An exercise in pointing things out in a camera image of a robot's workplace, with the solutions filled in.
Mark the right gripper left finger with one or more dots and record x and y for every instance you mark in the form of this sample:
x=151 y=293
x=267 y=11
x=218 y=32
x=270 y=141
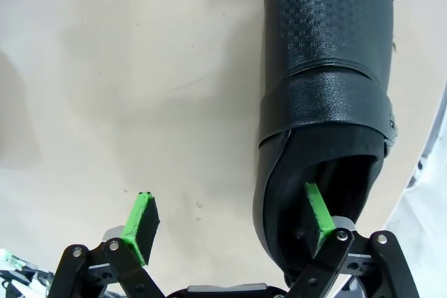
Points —
x=139 y=235

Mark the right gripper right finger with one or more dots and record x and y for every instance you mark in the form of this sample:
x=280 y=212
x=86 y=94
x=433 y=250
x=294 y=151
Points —
x=323 y=221

